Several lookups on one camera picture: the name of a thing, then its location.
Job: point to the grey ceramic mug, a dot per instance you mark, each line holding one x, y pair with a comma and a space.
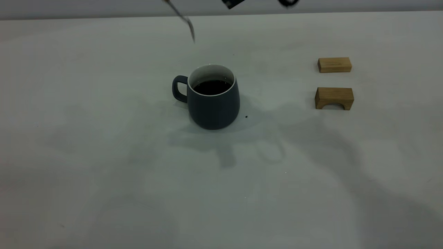
214, 110

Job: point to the dark coffee liquid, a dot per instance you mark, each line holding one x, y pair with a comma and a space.
211, 88

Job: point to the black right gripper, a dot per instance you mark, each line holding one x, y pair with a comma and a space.
231, 3

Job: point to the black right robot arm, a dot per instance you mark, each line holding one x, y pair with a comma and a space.
289, 3

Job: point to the arched wooden block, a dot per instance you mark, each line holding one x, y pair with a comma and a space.
334, 94

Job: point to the flat rectangular wooden block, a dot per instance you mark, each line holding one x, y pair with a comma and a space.
334, 65

